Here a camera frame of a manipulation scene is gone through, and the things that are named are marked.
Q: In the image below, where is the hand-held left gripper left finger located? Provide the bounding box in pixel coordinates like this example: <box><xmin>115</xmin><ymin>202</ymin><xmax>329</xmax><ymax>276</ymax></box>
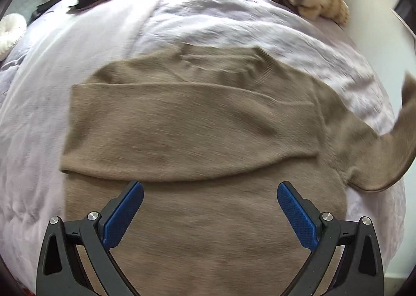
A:
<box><xmin>36</xmin><ymin>181</ymin><xmax>145</xmax><ymax>296</ymax></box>

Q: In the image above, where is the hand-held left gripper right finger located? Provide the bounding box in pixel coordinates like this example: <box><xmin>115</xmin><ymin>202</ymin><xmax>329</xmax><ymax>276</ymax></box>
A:
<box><xmin>276</xmin><ymin>182</ymin><xmax>385</xmax><ymax>296</ymax></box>

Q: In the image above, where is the tan knit sweater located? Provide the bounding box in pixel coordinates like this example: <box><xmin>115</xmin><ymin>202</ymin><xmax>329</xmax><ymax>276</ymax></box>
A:
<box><xmin>59</xmin><ymin>45</ymin><xmax>416</xmax><ymax>296</ymax></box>

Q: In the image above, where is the lavender plush blanket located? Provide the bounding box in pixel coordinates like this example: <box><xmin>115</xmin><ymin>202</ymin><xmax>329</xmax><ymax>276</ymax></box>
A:
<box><xmin>0</xmin><ymin>0</ymin><xmax>407</xmax><ymax>296</ymax></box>

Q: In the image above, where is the white round cushion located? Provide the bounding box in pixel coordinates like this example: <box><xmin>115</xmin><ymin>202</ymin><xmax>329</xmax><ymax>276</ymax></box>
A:
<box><xmin>0</xmin><ymin>13</ymin><xmax>27</xmax><ymax>60</ymax></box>

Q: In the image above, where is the dark furniture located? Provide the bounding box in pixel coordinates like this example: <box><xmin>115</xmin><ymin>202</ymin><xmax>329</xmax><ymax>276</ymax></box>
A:
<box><xmin>392</xmin><ymin>0</ymin><xmax>416</xmax><ymax>41</ymax></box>

